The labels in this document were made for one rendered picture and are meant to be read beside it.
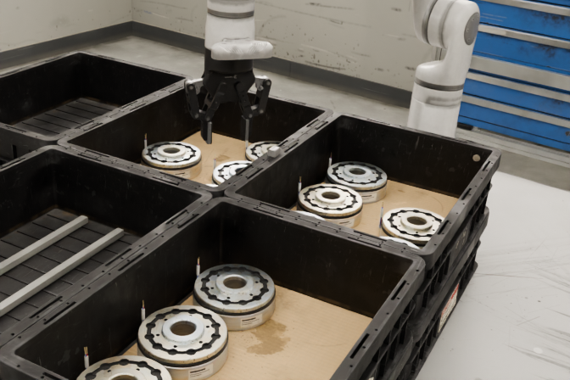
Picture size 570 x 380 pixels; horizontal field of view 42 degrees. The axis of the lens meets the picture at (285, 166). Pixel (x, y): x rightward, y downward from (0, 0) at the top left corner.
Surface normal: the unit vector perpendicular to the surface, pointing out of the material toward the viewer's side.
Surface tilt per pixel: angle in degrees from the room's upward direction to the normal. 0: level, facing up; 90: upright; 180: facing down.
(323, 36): 90
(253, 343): 0
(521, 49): 90
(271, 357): 0
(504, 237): 0
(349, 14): 90
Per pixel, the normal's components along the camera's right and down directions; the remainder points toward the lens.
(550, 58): -0.55, 0.32
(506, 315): 0.06, -0.91
